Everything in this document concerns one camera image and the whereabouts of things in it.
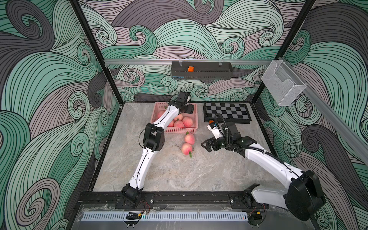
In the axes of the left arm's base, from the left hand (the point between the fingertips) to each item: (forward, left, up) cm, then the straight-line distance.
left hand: (189, 106), depth 105 cm
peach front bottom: (-13, +13, -5) cm, 19 cm away
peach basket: (-25, 0, -5) cm, 25 cm away
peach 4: (-32, +3, -5) cm, 32 cm away
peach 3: (-7, +8, -5) cm, 12 cm away
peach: (-12, +1, -4) cm, 13 cm away
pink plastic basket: (+6, +23, -7) cm, 25 cm away
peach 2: (-14, +8, -3) cm, 17 cm away
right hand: (-31, -10, +3) cm, 33 cm away
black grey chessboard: (-1, -38, -6) cm, 39 cm away
